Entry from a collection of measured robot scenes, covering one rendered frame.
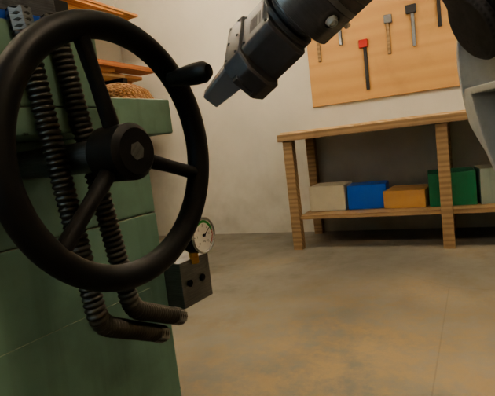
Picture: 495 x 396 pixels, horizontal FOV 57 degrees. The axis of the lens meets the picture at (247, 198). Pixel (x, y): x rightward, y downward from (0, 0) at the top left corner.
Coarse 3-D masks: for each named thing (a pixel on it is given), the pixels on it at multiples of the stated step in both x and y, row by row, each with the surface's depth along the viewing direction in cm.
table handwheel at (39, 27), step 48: (48, 48) 40; (144, 48) 50; (0, 96) 36; (96, 96) 46; (192, 96) 57; (0, 144) 36; (96, 144) 46; (144, 144) 48; (192, 144) 58; (0, 192) 36; (96, 192) 45; (192, 192) 57; (48, 240) 39; (96, 288) 44
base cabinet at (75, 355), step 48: (96, 240) 67; (144, 240) 75; (0, 288) 55; (48, 288) 60; (144, 288) 74; (0, 336) 54; (48, 336) 59; (96, 336) 66; (0, 384) 54; (48, 384) 59; (96, 384) 65; (144, 384) 73
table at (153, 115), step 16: (32, 112) 49; (64, 112) 52; (96, 112) 56; (128, 112) 73; (144, 112) 76; (160, 112) 79; (16, 128) 47; (32, 128) 49; (64, 128) 52; (96, 128) 56; (144, 128) 76; (160, 128) 79
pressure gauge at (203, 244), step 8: (200, 224) 77; (208, 224) 79; (200, 232) 77; (208, 232) 79; (192, 240) 75; (200, 240) 77; (208, 240) 79; (192, 248) 76; (200, 248) 77; (208, 248) 79; (192, 256) 79
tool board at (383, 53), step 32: (384, 0) 341; (416, 0) 332; (352, 32) 355; (384, 32) 345; (416, 32) 336; (448, 32) 327; (320, 64) 369; (352, 64) 358; (384, 64) 348; (416, 64) 339; (448, 64) 330; (320, 96) 373; (352, 96) 362; (384, 96) 352
